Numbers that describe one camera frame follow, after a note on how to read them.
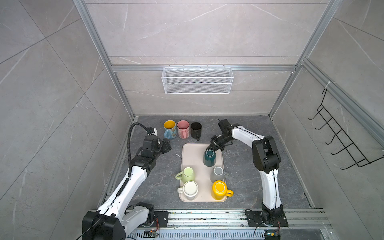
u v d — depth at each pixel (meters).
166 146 0.71
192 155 0.98
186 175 0.78
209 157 0.85
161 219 0.73
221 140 0.85
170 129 0.98
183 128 0.98
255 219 0.73
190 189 0.76
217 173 0.79
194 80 1.01
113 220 0.40
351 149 0.62
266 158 0.57
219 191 0.73
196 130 1.01
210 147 0.92
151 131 0.70
